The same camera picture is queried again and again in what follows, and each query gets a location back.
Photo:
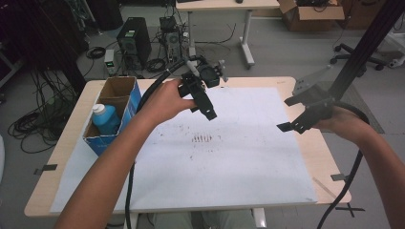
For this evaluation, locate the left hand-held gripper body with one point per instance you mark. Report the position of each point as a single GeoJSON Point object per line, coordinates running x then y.
{"type": "Point", "coordinates": [207, 74]}

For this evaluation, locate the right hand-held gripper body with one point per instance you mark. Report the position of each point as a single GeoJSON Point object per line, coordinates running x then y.
{"type": "Point", "coordinates": [318, 92]}

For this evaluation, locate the blue cardboard box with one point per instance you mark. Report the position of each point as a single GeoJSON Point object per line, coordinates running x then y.
{"type": "Point", "coordinates": [132, 101]}

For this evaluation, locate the blue detergent bottle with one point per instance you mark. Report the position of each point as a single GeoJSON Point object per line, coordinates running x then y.
{"type": "Point", "coordinates": [106, 122]}

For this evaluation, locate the person's left hand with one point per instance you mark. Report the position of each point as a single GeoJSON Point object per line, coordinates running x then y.
{"type": "Point", "coordinates": [165, 101]}

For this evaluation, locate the person's right hand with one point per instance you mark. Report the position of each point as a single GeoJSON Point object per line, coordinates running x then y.
{"type": "Point", "coordinates": [347, 122]}

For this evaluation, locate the open computer case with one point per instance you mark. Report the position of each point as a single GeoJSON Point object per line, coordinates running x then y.
{"type": "Point", "coordinates": [172, 41]}

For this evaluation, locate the black office chair base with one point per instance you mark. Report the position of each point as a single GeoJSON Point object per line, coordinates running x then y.
{"type": "Point", "coordinates": [345, 48]}

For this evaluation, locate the black tape strip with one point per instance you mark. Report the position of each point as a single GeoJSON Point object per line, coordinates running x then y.
{"type": "Point", "coordinates": [337, 177]}
{"type": "Point", "coordinates": [47, 168]}

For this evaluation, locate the white table mat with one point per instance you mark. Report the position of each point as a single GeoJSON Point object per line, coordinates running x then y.
{"type": "Point", "coordinates": [223, 171]}

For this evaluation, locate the white desk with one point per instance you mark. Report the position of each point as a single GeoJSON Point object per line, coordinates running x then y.
{"type": "Point", "coordinates": [223, 4]}

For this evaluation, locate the open brown cardboard box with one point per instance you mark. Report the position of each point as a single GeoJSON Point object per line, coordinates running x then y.
{"type": "Point", "coordinates": [315, 19]}

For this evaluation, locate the black computer tower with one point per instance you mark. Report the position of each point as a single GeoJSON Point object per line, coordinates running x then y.
{"type": "Point", "coordinates": [137, 41]}

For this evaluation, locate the black metal stand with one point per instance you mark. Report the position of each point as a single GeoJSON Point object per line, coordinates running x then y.
{"type": "Point", "coordinates": [375, 35]}

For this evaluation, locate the white plastic object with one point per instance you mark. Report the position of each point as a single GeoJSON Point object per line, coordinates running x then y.
{"type": "Point", "coordinates": [396, 60]}

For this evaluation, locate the closed brown cardboard box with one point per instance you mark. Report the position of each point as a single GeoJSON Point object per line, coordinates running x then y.
{"type": "Point", "coordinates": [359, 16]}

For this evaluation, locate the small grey power unit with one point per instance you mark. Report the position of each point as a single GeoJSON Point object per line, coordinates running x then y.
{"type": "Point", "coordinates": [110, 58]}

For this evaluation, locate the black tape cross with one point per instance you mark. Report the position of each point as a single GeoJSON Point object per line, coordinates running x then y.
{"type": "Point", "coordinates": [349, 209]}

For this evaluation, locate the white table leg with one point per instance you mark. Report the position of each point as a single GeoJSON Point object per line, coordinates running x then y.
{"type": "Point", "coordinates": [133, 222]}
{"type": "Point", "coordinates": [259, 219]}

